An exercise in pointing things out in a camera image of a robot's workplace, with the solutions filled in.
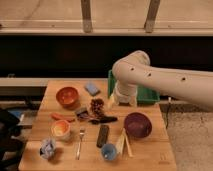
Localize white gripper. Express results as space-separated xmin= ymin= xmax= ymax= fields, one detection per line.
xmin=108 ymin=82 xmax=137 ymax=108

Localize purple bowl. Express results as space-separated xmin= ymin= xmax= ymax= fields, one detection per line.
xmin=124 ymin=112 xmax=152 ymax=138

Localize blue sponge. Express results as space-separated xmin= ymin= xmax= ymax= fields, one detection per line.
xmin=85 ymin=83 xmax=100 ymax=96

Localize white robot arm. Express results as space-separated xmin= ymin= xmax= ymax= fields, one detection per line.
xmin=110 ymin=50 xmax=213 ymax=110

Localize orange bowl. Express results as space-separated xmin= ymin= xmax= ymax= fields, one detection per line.
xmin=56 ymin=87 xmax=79 ymax=108

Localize brown pine cone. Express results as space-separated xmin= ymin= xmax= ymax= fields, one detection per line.
xmin=90 ymin=98 xmax=104 ymax=117

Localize green plastic tray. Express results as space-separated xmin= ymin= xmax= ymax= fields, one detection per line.
xmin=108 ymin=70 xmax=160 ymax=105

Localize dark purple eggplant toy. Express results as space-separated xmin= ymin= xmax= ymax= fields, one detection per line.
xmin=89 ymin=116 xmax=118 ymax=125

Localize wooden tongs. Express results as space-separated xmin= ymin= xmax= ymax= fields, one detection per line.
xmin=116 ymin=129 xmax=133 ymax=157

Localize small purple grey object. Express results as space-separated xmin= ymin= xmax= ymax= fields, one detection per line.
xmin=75 ymin=107 xmax=89 ymax=121

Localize black rectangular bar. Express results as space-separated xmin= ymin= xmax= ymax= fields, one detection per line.
xmin=96 ymin=124 xmax=109 ymax=148

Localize silver fork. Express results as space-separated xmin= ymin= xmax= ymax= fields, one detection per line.
xmin=76 ymin=128 xmax=85 ymax=160

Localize small blue cup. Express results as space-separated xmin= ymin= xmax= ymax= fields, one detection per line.
xmin=101 ymin=143 xmax=117 ymax=161

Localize yellow orange cup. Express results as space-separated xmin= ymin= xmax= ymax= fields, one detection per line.
xmin=51 ymin=120 xmax=70 ymax=141

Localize orange carrot toy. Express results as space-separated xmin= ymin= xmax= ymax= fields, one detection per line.
xmin=50 ymin=113 xmax=75 ymax=123

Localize crumpled blue white cloth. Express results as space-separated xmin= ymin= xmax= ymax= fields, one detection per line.
xmin=40 ymin=138 xmax=56 ymax=160

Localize black chair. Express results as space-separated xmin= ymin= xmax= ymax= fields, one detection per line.
xmin=0 ymin=108 xmax=23 ymax=171

